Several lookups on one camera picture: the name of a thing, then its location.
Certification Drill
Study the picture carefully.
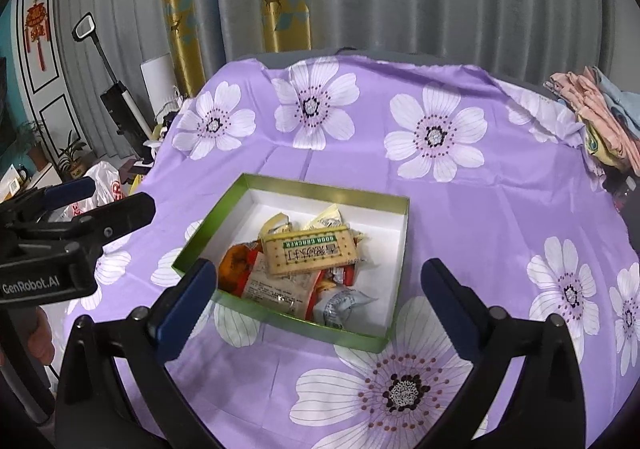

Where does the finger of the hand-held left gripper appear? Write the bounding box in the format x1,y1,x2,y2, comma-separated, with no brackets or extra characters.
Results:
0,176,97,229
10,192,157,256

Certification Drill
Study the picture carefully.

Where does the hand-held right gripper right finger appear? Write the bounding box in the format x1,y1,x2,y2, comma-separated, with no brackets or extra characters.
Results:
421,257,587,449

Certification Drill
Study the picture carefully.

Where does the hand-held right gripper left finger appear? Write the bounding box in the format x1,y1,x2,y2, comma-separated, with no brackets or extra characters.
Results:
55,258,218,449

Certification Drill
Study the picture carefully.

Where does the green cardboard box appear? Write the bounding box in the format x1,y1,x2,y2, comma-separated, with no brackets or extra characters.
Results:
171,172,411,354

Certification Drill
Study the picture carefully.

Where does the clear red-edged snack packet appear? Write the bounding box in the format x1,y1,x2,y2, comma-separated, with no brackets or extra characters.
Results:
241,250,326,316

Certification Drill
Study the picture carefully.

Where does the grey foil snack packet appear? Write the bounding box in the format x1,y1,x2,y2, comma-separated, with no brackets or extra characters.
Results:
311,285,379,330

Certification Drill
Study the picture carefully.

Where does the yellow cracker snack packet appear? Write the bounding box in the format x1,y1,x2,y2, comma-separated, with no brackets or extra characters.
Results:
261,226,362,276

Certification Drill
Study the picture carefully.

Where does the person's left hand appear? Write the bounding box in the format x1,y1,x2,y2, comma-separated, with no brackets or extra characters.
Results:
31,308,57,366

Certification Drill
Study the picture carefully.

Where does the white plastic bag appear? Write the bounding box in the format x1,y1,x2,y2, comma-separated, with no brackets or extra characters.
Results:
60,160,126,223

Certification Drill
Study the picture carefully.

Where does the potted plant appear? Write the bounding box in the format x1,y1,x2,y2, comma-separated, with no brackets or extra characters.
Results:
19,120,50,170
54,129,90,180

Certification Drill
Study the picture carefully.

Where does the orange-brown snack packet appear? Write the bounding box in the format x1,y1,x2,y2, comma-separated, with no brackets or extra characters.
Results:
217,241,263,295

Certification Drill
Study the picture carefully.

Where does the purple floral tablecloth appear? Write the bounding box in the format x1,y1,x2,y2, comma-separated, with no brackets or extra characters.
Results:
42,54,634,449

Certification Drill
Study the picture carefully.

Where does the black upright vacuum cleaner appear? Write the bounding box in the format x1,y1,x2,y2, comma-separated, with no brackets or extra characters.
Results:
71,13,154,143

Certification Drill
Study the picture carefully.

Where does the small red snack packet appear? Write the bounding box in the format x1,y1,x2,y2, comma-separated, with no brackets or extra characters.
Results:
322,263,362,286

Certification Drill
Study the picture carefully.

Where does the white board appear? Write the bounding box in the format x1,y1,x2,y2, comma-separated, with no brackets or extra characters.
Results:
141,54,184,116

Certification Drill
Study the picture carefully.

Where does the yellow patterned folded cloth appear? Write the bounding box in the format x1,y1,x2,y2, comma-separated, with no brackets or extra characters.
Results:
582,129,617,166

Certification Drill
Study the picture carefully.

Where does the pile of folded cloths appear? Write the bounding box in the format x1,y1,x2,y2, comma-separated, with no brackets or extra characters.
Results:
547,68,640,161

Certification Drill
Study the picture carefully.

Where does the light blue folded cloth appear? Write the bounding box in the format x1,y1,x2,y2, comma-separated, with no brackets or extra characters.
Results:
595,73,640,131

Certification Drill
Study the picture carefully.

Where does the red knot wall decoration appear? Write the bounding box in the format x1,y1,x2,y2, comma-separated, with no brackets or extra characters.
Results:
24,0,52,71

